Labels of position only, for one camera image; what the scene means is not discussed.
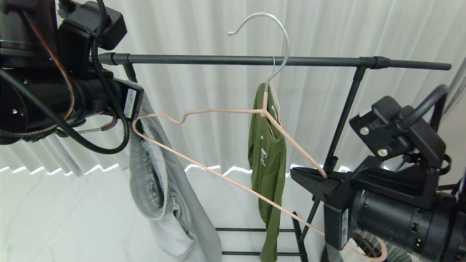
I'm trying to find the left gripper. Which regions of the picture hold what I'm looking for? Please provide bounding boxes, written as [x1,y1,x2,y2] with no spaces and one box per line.
[69,78,145,124]

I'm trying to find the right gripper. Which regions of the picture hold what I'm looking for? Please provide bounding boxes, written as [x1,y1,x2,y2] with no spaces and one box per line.
[323,189,459,262]

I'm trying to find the green shirt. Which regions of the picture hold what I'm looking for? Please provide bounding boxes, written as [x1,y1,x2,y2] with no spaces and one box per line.
[248,83,288,262]

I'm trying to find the pale grey garment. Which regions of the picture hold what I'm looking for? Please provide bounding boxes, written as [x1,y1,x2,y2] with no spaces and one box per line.
[127,93,223,262]

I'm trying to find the pink clothes hanger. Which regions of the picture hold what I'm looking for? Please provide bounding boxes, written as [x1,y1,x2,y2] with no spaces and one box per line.
[132,13,388,262]
[269,56,284,137]

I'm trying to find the white laundry basket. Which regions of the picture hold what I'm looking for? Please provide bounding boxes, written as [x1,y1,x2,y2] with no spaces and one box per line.
[320,231,423,262]

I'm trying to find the black clothes rack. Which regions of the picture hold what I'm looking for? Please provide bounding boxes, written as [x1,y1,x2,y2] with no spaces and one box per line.
[98,53,452,262]

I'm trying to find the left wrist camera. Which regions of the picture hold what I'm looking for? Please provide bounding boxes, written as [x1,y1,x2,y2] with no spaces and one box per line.
[56,0,128,79]

